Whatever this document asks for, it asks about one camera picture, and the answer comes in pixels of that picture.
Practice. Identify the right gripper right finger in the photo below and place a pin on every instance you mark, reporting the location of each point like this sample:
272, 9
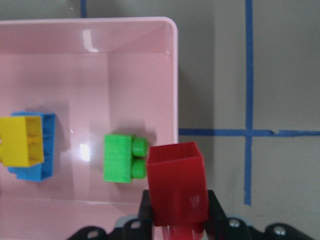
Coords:
215, 225

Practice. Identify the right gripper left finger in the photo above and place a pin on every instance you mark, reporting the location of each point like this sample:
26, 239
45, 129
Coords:
146, 216

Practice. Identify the red toy block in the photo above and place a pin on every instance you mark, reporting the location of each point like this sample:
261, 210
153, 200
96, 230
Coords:
178, 190

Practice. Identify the green toy block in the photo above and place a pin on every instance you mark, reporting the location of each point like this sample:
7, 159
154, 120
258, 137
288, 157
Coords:
124, 158

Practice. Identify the blue toy block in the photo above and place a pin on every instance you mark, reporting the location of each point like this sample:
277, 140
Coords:
42, 171

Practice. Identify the yellow toy block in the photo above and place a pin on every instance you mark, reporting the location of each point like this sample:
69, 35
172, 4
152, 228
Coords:
21, 141

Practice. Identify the pink plastic box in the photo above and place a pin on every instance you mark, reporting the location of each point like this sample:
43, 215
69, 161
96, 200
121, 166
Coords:
99, 76

